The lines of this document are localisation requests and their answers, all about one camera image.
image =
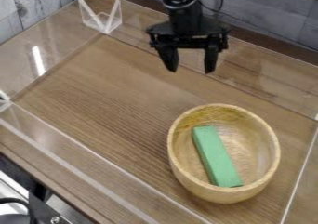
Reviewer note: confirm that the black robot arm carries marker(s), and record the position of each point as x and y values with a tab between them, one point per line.
189	30

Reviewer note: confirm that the black metal mount bracket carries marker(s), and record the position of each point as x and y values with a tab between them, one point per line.
42	213

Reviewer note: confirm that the wooden bowl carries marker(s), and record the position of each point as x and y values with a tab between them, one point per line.
250	142

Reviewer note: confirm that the green rectangular block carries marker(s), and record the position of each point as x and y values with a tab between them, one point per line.
218	163

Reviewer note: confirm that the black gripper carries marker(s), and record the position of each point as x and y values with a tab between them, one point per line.
189	30

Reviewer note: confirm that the clear acrylic corner bracket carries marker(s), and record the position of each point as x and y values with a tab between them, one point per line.
101	21

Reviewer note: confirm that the clear acrylic enclosure walls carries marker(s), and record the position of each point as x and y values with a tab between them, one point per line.
89	101

